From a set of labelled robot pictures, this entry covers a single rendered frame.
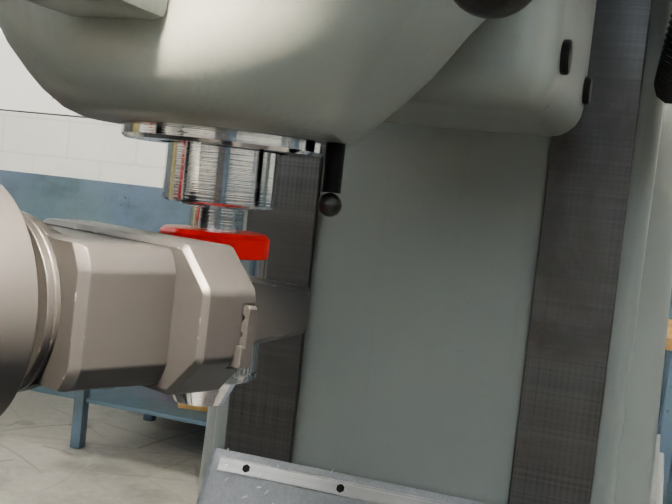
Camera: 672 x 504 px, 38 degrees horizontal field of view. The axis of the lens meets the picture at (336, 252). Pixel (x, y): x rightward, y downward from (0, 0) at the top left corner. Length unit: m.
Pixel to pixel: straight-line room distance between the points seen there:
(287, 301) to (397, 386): 0.39
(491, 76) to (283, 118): 0.16
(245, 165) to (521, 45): 0.16
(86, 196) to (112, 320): 5.13
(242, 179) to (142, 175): 4.90
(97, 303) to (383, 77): 0.13
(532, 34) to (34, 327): 0.28
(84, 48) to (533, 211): 0.47
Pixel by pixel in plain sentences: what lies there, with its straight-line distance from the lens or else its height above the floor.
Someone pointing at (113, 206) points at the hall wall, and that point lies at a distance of 5.37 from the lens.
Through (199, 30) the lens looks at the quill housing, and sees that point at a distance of 0.33.
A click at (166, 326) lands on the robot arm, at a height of 1.24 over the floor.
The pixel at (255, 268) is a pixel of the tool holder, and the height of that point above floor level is 1.26.
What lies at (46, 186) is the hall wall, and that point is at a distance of 5.61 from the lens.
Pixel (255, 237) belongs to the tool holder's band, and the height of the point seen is 1.27.
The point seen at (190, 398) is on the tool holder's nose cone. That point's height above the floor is 1.20.
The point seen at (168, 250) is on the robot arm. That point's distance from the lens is 0.35.
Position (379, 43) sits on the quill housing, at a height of 1.34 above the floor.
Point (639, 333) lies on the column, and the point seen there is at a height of 1.21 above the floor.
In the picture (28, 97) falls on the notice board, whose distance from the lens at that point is 5.72.
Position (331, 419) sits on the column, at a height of 1.10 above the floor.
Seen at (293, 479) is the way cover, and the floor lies 1.05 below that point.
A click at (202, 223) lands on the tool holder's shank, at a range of 0.41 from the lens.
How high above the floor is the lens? 1.29
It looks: 4 degrees down
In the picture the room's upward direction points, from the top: 6 degrees clockwise
